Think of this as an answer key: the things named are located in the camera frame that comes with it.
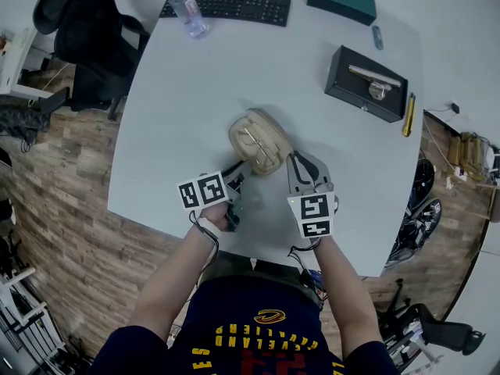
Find clear plastic water bottle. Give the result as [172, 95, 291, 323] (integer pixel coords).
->
[168, 0, 209, 41]

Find person's left hand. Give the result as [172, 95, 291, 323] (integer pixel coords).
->
[198, 202, 232, 233]

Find person's navy printed shirt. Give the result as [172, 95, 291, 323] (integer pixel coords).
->
[88, 274, 400, 375]

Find black box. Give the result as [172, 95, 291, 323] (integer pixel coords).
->
[323, 45, 409, 123]

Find white shelf unit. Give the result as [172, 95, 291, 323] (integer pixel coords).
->
[0, 27, 55, 101]

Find black charger with cable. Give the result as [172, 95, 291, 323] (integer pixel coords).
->
[423, 102, 462, 125]

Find black wheeled machine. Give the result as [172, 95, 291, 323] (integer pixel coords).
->
[384, 157, 445, 270]

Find white metal rack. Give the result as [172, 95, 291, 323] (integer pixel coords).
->
[0, 263, 68, 375]

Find beige glasses case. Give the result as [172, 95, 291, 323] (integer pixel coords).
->
[227, 108, 294, 177]

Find silver metal clip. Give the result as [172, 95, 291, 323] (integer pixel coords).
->
[348, 64, 402, 102]

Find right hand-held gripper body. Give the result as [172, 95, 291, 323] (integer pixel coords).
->
[287, 177, 340, 240]

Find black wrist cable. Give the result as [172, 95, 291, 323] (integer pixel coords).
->
[188, 209, 220, 275]
[287, 238, 328, 310]

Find person's olive trousers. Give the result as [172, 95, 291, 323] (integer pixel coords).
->
[201, 250, 320, 293]

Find pile of wooden parts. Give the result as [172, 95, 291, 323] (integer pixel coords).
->
[446, 130, 500, 185]

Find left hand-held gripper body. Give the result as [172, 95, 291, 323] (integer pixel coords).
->
[177, 161, 253, 233]

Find black keyboard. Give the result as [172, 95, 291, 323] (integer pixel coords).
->
[159, 0, 292, 28]

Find white wrist strap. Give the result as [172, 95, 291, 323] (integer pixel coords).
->
[196, 216, 223, 238]

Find person's left forearm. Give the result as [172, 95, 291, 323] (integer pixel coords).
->
[127, 219, 222, 341]

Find yellow utility knife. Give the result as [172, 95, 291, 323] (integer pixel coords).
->
[402, 92, 416, 138]

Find person's right forearm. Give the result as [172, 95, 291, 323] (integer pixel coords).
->
[311, 235, 386, 361]

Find black office chair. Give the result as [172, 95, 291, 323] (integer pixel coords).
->
[32, 0, 152, 123]
[373, 277, 488, 371]

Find gold wire-frame glasses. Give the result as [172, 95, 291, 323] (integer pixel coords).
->
[240, 125, 280, 170]

